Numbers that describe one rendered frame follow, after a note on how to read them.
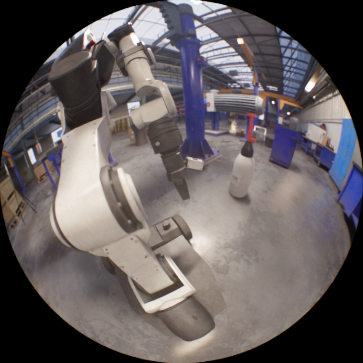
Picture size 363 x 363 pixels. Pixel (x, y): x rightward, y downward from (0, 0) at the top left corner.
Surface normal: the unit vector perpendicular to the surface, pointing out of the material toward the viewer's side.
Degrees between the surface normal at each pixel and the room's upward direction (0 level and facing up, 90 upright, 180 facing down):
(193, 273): 0
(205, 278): 0
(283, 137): 90
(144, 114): 76
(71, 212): 45
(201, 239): 0
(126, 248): 68
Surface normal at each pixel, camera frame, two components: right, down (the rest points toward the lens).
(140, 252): 0.49, 0.11
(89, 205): 0.34, -0.25
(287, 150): -0.73, 0.44
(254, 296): -0.07, -0.81
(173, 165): 0.02, 0.37
